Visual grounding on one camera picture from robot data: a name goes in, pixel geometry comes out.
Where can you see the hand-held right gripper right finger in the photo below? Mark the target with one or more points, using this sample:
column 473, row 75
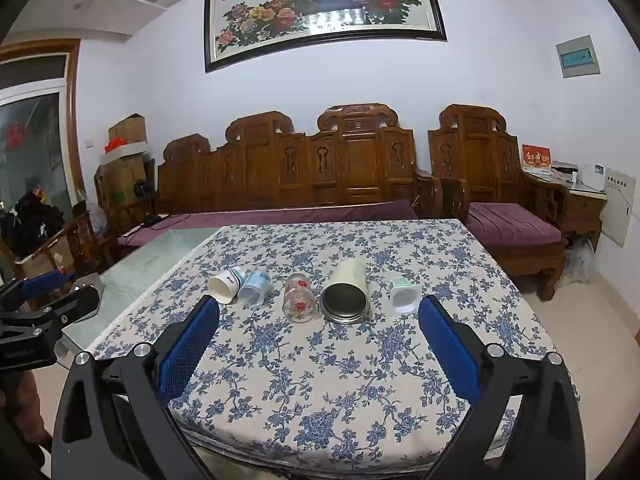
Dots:
column 448, row 352

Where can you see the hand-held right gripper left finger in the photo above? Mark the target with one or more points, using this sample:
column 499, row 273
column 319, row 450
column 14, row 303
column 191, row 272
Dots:
column 189, row 352

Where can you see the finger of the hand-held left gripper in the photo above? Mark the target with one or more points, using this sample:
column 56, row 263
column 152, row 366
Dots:
column 75, row 306
column 42, row 281

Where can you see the small white green cup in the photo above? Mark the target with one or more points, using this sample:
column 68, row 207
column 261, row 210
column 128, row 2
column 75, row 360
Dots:
column 403, row 298

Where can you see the white paper cup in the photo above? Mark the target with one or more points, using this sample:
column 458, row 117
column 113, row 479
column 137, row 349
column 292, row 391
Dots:
column 224, row 286

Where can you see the clear blue-print plastic cup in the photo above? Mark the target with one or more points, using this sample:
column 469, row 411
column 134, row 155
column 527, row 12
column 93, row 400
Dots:
column 255, row 288

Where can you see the cream steel-lined cup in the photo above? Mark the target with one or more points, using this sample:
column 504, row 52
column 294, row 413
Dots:
column 346, row 294

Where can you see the red-flower glass cup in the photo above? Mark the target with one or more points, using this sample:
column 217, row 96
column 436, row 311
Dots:
column 300, row 301

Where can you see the person's left hand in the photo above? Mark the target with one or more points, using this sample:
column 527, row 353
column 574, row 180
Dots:
column 27, row 405

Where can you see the wooden side chair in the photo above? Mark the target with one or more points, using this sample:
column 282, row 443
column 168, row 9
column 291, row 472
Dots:
column 75, row 240

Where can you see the black clothes pile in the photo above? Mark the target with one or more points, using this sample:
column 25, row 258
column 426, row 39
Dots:
column 35, row 222

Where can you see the large brown cardboard box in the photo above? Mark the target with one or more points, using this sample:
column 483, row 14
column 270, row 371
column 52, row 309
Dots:
column 122, row 185

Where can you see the blue floral tablecloth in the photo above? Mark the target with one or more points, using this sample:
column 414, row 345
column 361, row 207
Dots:
column 325, row 375

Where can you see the square purple seat cushion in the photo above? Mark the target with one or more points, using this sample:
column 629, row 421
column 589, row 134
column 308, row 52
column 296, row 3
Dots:
column 512, row 224

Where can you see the red window decoration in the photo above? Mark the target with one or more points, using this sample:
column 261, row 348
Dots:
column 15, row 135

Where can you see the white flat carton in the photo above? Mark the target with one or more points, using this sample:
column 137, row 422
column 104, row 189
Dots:
column 125, row 152

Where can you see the orange red cloth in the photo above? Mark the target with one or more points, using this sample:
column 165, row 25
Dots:
column 114, row 145

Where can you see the wooden framed glass door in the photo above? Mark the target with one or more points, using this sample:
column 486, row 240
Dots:
column 35, row 125

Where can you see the clear plastic bag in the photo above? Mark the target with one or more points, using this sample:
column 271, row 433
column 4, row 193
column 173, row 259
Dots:
column 579, row 260

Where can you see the long purple seat cushion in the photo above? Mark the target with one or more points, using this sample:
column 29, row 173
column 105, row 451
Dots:
column 280, row 217

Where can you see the small brown cardboard box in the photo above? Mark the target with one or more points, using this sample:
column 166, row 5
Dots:
column 127, row 130

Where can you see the wooden side table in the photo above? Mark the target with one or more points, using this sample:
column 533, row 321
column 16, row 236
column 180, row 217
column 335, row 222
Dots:
column 585, row 215

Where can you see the carved wooden armchair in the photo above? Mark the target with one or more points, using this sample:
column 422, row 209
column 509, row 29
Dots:
column 480, row 160

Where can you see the carved wooden sofa bench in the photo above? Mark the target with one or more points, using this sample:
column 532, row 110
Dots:
column 280, row 170

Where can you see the red gift box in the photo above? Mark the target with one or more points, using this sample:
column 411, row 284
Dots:
column 536, row 160

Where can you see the white flat box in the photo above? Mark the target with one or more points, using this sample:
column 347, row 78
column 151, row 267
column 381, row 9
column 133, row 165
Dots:
column 564, row 172

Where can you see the white blue tissue box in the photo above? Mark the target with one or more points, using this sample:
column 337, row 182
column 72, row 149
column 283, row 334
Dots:
column 594, row 178

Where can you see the framed peacock flower painting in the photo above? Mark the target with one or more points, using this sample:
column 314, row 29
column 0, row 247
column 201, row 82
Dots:
column 320, row 7

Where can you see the white wall panel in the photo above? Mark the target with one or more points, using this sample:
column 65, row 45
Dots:
column 619, row 210

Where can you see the grey wall fuse box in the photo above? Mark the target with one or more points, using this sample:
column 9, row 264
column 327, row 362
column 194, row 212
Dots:
column 578, row 56

